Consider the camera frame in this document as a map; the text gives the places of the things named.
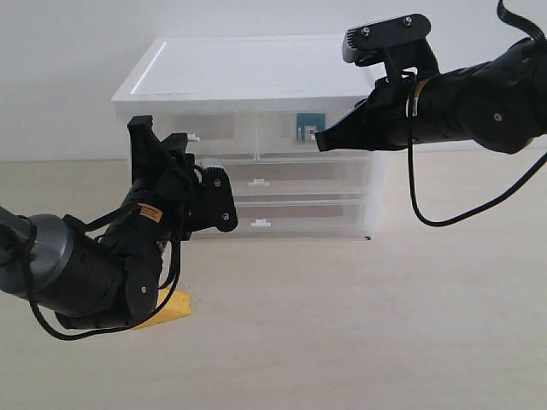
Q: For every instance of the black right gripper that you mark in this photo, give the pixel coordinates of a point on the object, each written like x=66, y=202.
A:
x=377, y=121

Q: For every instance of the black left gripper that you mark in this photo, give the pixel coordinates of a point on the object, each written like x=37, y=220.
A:
x=165, y=186

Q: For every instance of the white blue pill bottle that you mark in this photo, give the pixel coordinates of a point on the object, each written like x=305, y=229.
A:
x=308, y=124

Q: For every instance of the yellow cheese wedge toy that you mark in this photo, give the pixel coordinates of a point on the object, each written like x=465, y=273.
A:
x=178, y=307

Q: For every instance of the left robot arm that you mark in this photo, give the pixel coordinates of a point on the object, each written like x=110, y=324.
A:
x=106, y=275

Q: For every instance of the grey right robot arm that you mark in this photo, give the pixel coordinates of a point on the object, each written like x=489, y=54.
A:
x=498, y=104

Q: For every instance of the middle wide clear drawer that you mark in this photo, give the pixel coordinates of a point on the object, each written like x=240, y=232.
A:
x=301, y=178

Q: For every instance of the wide clear drawer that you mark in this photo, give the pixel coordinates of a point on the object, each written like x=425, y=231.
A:
x=346, y=218
x=301, y=178

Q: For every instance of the white plastic drawer cabinet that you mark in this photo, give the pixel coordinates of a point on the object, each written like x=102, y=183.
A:
x=196, y=76

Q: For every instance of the bottom wide clear drawer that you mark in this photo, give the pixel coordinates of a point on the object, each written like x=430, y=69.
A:
x=346, y=218

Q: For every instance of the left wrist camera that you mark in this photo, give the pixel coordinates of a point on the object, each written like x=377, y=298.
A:
x=214, y=206

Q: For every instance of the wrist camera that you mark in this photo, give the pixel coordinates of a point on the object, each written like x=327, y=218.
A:
x=398, y=43
x=214, y=206

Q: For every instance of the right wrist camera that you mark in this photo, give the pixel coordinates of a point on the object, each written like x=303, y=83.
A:
x=398, y=43

